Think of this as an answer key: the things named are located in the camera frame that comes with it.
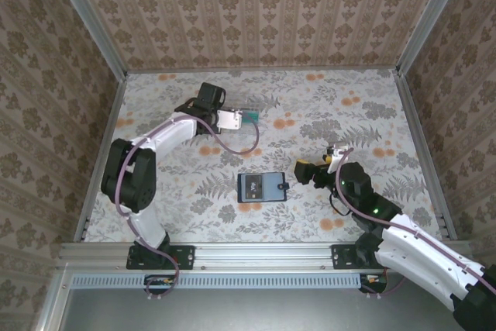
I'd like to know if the aluminium frame beam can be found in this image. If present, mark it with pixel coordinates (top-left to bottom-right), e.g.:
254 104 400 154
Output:
36 264 74 331

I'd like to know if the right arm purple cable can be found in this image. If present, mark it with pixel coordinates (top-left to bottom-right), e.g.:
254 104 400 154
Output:
335 147 496 301

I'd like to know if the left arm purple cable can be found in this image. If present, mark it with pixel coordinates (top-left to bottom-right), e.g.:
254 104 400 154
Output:
114 112 260 302

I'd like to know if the thin black cable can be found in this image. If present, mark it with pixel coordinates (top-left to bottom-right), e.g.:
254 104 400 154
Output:
328 190 352 216

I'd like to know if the grey metal sheet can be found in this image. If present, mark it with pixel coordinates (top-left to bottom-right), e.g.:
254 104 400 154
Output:
57 286 458 331

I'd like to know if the grey slotted cable duct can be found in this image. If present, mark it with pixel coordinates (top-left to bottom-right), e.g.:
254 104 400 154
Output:
71 273 363 290

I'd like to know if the clear acrylic card box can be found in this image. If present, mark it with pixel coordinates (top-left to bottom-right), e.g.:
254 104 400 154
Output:
226 100 269 143

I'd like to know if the aluminium frame post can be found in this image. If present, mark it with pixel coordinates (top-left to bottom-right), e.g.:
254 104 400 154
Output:
394 0 474 76
45 0 129 81

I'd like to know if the aluminium table side rail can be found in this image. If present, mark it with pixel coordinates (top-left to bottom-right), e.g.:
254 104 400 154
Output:
73 73 129 242
391 69 459 242

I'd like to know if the navy blue card holder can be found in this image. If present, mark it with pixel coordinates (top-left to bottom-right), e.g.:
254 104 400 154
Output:
236 171 291 204

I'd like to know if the wide aluminium mounting rail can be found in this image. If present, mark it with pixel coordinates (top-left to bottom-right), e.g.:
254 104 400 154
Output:
57 240 476 270

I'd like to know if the small wired circuit board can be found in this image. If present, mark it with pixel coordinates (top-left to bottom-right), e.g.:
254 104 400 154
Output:
143 273 182 296
359 272 388 294

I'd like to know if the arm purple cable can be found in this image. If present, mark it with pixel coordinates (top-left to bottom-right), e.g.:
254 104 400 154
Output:
114 112 260 302
335 147 496 301

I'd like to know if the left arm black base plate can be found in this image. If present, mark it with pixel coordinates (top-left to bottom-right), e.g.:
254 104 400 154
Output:
126 244 195 271

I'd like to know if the floral patterned table cover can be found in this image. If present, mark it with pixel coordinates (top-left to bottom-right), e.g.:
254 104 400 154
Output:
83 69 445 243

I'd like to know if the black VIP card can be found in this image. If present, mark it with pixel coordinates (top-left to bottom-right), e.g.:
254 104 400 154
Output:
240 174 265 201

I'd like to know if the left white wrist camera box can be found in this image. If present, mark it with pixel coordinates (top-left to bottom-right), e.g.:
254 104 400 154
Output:
215 109 243 133

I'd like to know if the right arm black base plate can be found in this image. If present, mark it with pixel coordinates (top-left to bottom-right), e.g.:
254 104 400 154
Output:
331 243 388 270

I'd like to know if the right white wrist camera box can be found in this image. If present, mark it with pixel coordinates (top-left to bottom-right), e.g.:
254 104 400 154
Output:
325 144 354 174

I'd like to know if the thin aluminium table rail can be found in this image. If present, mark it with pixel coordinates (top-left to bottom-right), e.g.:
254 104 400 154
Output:
126 65 397 74

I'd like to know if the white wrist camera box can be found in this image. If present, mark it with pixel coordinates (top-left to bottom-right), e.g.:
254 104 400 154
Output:
215 109 243 133
325 144 354 174

